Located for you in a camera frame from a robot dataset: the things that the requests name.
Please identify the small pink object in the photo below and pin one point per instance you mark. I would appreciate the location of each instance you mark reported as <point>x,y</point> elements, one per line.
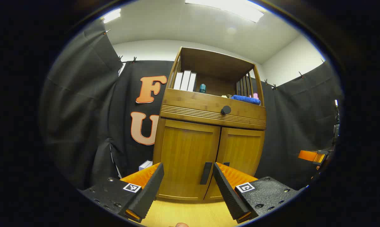
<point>255,95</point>

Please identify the wooden drawer with black knob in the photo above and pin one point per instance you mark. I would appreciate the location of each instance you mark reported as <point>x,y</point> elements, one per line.
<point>193,102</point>

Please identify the large ceiling light panel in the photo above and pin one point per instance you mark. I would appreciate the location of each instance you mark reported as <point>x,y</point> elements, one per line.
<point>227,8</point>

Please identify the black backdrop cloth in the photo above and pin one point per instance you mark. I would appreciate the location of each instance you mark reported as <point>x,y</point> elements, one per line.
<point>83,110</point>

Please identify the blue towel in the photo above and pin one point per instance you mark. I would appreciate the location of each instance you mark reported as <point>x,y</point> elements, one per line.
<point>245,99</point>

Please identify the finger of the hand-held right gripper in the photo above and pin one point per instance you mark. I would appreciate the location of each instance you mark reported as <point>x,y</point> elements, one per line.
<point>307,155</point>

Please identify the pale blue book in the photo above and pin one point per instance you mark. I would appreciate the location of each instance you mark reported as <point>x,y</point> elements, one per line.
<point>145,165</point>

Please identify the white book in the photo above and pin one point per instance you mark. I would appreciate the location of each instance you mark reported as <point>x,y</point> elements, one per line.
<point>192,82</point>
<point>178,81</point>
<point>185,80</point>

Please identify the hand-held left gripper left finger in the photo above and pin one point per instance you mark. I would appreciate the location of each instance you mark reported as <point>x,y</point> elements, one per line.
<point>149,192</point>

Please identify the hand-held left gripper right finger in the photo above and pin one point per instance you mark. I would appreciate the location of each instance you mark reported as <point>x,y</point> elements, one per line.
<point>227,192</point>

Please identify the small ceiling light panel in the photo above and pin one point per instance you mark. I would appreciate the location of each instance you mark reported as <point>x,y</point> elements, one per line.
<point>112,15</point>

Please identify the teal cup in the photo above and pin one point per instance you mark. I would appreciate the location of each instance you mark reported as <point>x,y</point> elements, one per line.
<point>202,89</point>

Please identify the wooden double-door shoe cabinet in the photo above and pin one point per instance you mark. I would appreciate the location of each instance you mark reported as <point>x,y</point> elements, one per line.
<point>215,63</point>

